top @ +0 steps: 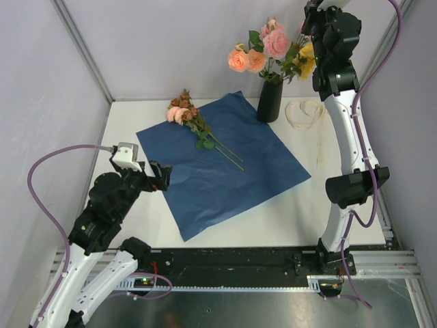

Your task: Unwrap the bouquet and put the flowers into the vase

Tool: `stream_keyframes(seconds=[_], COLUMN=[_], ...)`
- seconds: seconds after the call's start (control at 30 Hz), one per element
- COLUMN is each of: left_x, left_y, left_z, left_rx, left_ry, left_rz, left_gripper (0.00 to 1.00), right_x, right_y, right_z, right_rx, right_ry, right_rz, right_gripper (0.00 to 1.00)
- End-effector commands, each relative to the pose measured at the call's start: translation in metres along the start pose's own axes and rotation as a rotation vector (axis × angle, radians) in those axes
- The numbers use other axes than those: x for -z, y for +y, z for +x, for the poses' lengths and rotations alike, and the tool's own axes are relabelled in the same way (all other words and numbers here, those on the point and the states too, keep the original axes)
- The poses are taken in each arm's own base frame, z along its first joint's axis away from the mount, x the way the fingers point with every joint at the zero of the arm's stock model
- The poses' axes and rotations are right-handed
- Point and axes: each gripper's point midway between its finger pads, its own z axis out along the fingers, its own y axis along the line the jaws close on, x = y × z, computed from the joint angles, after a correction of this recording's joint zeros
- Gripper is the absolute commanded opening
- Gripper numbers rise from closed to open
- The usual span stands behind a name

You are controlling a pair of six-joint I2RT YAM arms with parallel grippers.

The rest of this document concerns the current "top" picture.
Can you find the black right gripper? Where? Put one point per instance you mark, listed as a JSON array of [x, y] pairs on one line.
[[313, 13]]

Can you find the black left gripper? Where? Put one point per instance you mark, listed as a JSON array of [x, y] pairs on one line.
[[164, 173]]

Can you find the yellow rose stem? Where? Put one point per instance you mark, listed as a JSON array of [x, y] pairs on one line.
[[303, 61]]

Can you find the large pink rose stem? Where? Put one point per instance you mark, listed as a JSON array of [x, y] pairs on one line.
[[273, 33]]

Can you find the blue wrapping paper sheet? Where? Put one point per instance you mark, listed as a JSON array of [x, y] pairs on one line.
[[207, 188]]

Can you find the cream printed ribbon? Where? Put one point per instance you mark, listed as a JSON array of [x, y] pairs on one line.
[[304, 114]]

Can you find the pink leafy flower stem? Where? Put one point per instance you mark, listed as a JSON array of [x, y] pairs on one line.
[[240, 59]]

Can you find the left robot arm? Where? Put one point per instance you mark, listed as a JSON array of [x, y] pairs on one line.
[[69, 302]]

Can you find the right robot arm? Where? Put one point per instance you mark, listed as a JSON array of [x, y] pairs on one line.
[[361, 173]]

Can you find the black cone vase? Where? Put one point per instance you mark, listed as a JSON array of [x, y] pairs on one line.
[[269, 102]]

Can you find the small peach flower stem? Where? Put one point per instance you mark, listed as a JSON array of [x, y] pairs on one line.
[[179, 115]]

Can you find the brown dried rose stem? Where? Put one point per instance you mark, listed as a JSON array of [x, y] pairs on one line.
[[198, 125]]

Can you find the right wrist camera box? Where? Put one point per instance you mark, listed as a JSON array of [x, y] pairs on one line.
[[325, 4]]

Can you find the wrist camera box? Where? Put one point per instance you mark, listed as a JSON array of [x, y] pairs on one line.
[[325, 4], [124, 156]]

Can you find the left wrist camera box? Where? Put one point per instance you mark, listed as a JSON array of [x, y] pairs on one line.
[[124, 156]]

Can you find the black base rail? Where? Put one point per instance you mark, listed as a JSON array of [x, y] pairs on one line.
[[244, 267]]

